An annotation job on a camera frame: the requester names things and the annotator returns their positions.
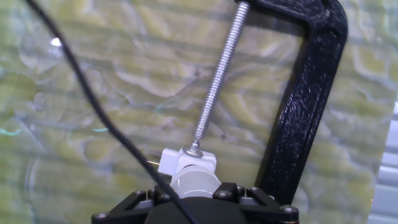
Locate black C-clamp with steel screw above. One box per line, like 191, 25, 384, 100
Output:
183, 0, 349, 206

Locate green marble pattern mat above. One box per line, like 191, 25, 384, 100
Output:
0, 0, 398, 224

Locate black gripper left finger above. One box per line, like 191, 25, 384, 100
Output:
91, 183, 180, 224

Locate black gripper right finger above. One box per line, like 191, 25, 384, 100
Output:
213, 182, 300, 224

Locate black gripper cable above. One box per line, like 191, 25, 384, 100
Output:
24, 0, 200, 224

